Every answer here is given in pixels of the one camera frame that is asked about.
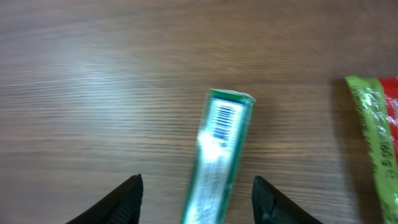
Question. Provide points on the green white small box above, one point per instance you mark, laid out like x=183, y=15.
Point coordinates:
x=220, y=139

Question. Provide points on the green gummy candy bag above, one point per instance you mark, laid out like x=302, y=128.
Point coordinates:
x=376, y=103

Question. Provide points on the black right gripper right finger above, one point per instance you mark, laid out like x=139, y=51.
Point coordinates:
x=271, y=206

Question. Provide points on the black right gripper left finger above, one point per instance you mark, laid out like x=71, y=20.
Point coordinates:
x=122, y=205

